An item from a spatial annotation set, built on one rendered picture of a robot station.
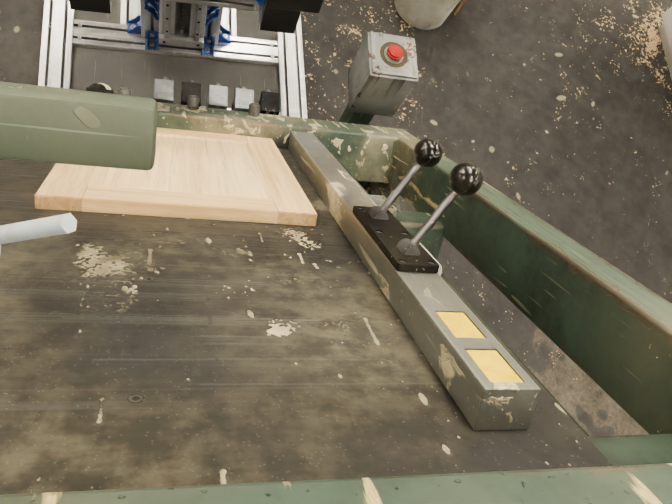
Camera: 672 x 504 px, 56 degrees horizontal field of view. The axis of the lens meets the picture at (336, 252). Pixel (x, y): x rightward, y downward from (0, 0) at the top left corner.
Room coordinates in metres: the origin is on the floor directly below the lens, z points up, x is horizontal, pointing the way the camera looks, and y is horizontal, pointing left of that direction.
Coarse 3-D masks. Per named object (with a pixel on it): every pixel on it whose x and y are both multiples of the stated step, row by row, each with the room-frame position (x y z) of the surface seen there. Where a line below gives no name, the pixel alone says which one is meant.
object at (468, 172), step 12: (456, 168) 0.42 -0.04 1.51; (468, 168) 0.43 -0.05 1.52; (456, 180) 0.41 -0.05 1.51; (468, 180) 0.42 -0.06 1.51; (480, 180) 0.43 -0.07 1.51; (456, 192) 0.41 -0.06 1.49; (468, 192) 0.41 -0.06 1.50; (444, 204) 0.39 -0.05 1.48; (432, 216) 0.38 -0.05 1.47; (420, 228) 0.36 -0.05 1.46; (408, 240) 0.35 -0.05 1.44; (420, 240) 0.35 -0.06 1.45; (408, 252) 0.33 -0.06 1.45
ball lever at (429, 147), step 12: (420, 144) 0.48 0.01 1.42; (432, 144) 0.48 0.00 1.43; (420, 156) 0.47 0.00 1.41; (432, 156) 0.47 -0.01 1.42; (420, 168) 0.47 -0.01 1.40; (408, 180) 0.45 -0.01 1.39; (396, 192) 0.43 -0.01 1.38; (384, 204) 0.41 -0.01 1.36; (372, 216) 0.39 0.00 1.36; (384, 216) 0.40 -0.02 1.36
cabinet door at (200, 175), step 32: (160, 128) 0.46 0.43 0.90; (160, 160) 0.34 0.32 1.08; (192, 160) 0.39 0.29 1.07; (224, 160) 0.43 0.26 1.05; (256, 160) 0.48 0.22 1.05; (64, 192) 0.16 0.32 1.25; (96, 192) 0.19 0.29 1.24; (128, 192) 0.22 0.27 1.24; (160, 192) 0.26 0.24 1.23; (192, 192) 0.30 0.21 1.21; (224, 192) 0.33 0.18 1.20; (256, 192) 0.37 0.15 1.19; (288, 192) 0.41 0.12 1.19; (288, 224) 0.34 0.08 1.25
